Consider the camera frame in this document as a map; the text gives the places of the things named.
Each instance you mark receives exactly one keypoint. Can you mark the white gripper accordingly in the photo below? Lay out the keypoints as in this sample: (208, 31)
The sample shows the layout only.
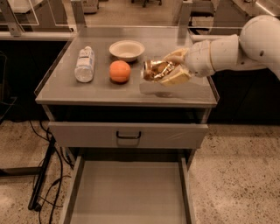
(199, 59)

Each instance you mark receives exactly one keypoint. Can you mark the crushed shiny orange can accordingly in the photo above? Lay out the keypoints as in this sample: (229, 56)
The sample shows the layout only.
(156, 70)

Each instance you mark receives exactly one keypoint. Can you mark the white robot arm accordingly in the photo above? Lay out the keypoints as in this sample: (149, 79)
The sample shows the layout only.
(256, 47)

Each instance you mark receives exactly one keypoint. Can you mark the grey metal drawer cabinet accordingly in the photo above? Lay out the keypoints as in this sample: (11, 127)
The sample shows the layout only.
(102, 101)

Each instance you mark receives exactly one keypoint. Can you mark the closed grey top drawer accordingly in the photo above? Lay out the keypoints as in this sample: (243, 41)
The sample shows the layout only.
(128, 135)

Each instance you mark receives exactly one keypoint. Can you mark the open grey middle drawer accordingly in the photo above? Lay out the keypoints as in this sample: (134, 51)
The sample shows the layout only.
(117, 192)

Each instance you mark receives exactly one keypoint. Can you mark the white paper bowl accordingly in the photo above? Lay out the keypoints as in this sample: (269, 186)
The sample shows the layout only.
(127, 50)

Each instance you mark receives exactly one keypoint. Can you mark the orange fruit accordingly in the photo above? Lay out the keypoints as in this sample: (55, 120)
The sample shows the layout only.
(119, 71)

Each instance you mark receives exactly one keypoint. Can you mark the clear plastic water bottle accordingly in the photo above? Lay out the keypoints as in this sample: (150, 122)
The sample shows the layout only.
(85, 65)

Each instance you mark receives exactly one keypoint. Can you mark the black table leg base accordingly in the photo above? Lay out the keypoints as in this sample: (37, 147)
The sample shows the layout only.
(39, 172)

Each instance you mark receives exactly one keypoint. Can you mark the white horizontal rail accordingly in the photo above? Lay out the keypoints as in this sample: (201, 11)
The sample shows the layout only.
(64, 36)

